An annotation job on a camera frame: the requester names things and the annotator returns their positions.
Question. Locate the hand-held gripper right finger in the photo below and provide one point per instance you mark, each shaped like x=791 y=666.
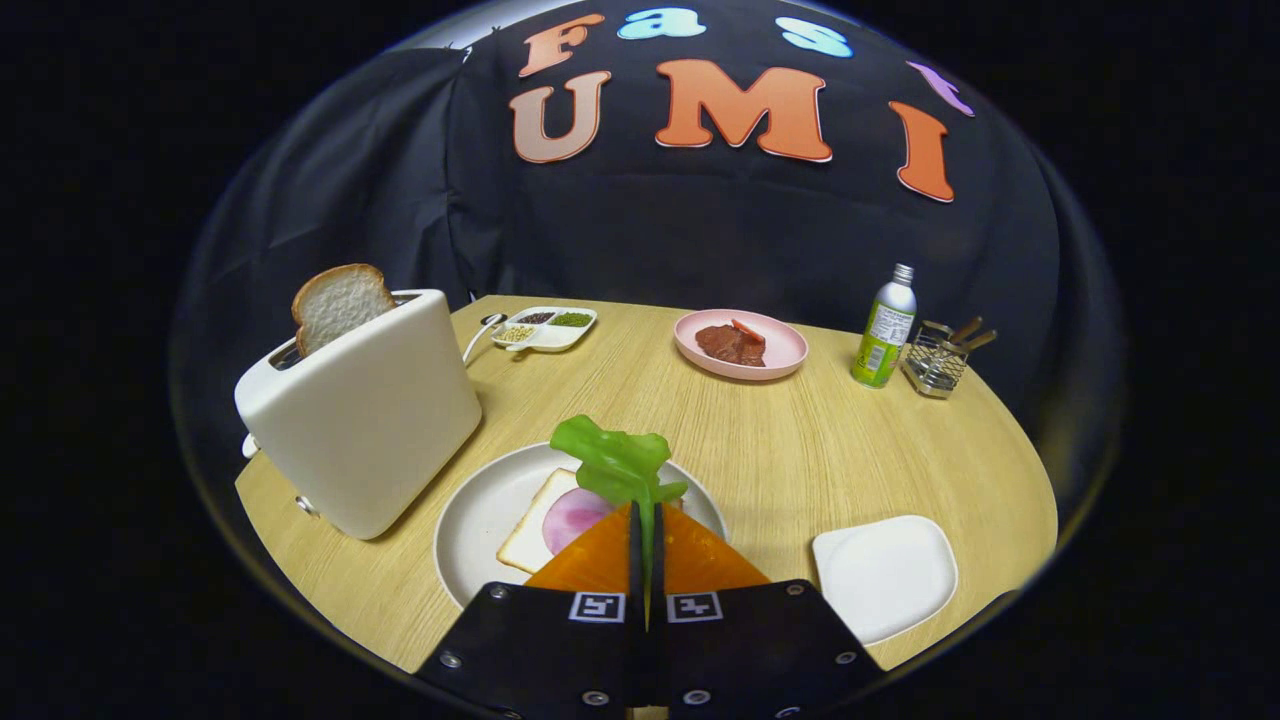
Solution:
x=760 y=640

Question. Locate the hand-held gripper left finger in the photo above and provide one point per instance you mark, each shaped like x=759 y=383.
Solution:
x=540 y=640

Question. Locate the green lettuce leaf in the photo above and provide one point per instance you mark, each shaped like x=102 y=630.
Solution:
x=610 y=460

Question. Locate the toasted bread slice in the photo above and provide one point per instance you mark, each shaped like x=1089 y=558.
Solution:
x=340 y=300

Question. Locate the white sandwich bread slice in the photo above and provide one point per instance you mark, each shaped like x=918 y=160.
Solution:
x=523 y=542

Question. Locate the pink ham slice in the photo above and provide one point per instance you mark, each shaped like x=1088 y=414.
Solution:
x=570 y=520

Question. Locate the round white plate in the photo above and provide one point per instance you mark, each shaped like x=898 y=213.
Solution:
x=480 y=520

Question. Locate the white square plate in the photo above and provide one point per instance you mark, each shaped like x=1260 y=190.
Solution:
x=885 y=580

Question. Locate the white toaster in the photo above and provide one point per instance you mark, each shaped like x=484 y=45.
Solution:
x=370 y=420

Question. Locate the pink plate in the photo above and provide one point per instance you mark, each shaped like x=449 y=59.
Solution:
x=785 y=350

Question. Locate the red meat pieces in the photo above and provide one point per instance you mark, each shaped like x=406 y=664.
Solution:
x=730 y=345

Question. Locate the white divided condiment dish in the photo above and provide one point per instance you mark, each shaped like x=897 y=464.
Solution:
x=550 y=335

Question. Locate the green label metal bottle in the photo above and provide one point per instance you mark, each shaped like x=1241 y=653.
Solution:
x=882 y=340

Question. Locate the black backdrop cloth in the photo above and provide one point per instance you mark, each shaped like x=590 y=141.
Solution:
x=700 y=230

